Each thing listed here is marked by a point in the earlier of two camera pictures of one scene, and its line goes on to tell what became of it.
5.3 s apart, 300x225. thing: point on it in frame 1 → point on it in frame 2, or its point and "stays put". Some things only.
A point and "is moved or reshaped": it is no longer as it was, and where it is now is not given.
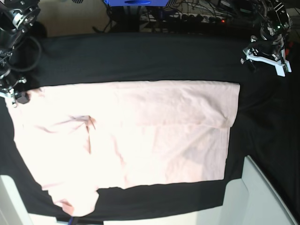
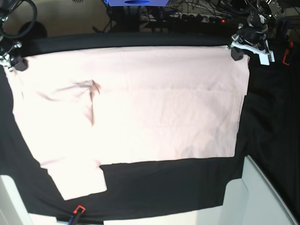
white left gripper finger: x=253 y=65 → x=236 y=54
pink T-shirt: x=78 y=138 is moved or reshaped
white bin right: x=251 y=200 stays put
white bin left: x=12 y=211 stays put
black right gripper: x=11 y=81 → x=8 y=47
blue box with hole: x=137 y=3 stays put
